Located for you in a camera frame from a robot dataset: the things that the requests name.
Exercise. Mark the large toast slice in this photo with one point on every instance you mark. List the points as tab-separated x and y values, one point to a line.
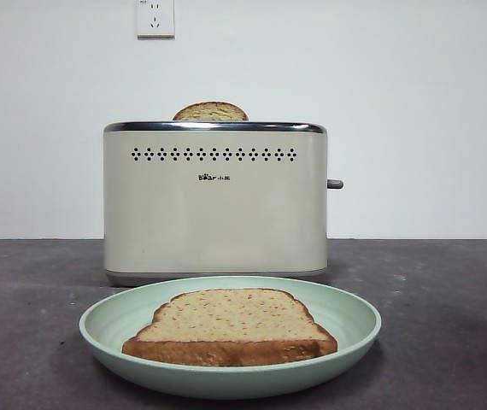
230	324

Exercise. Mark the pale green round plate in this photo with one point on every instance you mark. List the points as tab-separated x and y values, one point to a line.
111	341

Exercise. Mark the cream two-slot toaster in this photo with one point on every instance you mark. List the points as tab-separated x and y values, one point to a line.
209	222

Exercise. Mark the grey toaster lever knob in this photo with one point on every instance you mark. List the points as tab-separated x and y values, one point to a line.
335	184

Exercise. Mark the small toast slice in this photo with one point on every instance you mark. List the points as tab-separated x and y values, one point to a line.
210	112

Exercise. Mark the white wall socket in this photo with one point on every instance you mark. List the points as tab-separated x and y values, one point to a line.
156	21

